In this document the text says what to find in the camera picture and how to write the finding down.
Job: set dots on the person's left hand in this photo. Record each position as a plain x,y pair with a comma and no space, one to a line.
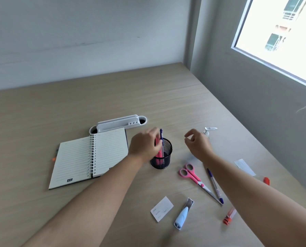
140,147

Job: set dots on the person's right hand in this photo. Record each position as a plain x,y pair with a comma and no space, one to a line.
200,147

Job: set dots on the person's left fingers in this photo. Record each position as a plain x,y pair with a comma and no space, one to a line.
153,136

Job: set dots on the person's right thumb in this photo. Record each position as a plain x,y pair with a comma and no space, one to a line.
187,142

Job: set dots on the pink highlighter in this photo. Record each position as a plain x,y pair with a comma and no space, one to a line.
159,153

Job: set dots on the person's right forearm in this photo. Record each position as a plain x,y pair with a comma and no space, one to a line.
255,203

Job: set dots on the person's left forearm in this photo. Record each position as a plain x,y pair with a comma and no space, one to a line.
91,203

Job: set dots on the dark blue pen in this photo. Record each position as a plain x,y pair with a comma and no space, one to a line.
161,135

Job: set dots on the white pump bottle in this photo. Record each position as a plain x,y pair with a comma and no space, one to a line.
209,131

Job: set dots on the black mesh pen cup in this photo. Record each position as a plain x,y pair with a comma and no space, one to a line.
165,159

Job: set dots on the white plastic desk organizer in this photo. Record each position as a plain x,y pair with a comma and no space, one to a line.
117,123

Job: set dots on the clear blue ballpoint pen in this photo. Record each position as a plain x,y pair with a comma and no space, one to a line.
214,185

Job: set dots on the plain white paper slip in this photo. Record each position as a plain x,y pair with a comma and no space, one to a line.
245,167

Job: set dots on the open spiral lined notebook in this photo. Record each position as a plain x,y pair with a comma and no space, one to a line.
88,158

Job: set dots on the white printed paper card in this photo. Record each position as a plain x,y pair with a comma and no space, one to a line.
162,208

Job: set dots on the light blue staple remover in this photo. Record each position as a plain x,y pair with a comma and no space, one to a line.
183,216

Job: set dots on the orange marker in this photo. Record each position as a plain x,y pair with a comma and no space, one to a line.
229,216

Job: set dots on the orange marker cap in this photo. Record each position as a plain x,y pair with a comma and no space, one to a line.
266,181

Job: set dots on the orange tipped pen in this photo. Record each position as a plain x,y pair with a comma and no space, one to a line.
54,156

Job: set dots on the window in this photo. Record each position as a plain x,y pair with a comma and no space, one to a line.
279,35

